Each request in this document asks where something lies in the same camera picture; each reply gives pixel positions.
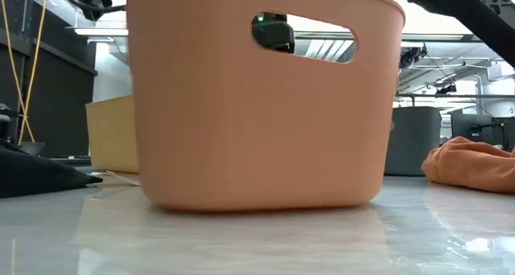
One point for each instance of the salmon orange plastic bin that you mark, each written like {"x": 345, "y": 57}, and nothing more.
{"x": 241, "y": 126}

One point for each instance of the teal blue plastic bin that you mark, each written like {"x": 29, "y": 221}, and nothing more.
{"x": 410, "y": 142}

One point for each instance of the pale yellow plastic bin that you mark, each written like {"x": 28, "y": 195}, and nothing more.
{"x": 112, "y": 134}

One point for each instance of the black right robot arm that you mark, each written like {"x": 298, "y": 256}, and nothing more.
{"x": 462, "y": 5}

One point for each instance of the black ceiling device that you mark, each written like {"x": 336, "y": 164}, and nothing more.
{"x": 410, "y": 56}

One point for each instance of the ceiling light bar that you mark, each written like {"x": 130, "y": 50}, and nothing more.
{"x": 100, "y": 31}

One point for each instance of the white plastic table sheet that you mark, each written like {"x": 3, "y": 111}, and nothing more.
{"x": 257, "y": 243}

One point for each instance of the black background monitor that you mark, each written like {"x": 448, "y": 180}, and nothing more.
{"x": 466, "y": 126}

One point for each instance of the orange cloth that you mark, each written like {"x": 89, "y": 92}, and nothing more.
{"x": 466, "y": 166}

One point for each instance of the black cloth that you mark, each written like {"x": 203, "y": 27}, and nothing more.
{"x": 32, "y": 174}

